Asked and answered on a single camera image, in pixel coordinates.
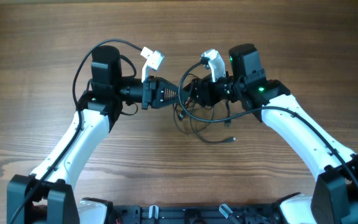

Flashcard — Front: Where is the right camera cable black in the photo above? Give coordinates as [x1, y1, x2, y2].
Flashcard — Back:
[177, 60, 358, 224]

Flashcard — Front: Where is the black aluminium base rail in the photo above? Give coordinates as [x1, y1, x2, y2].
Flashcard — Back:
[113, 203, 287, 224]

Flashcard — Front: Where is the camera cable black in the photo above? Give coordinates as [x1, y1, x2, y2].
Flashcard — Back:
[7, 38, 144, 224]
[177, 60, 358, 224]

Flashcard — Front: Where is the black micro USB cable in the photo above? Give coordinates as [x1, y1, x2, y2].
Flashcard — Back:
[172, 73, 232, 134]

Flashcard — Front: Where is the left camera cable black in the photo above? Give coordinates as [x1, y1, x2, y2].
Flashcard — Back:
[7, 38, 144, 224]

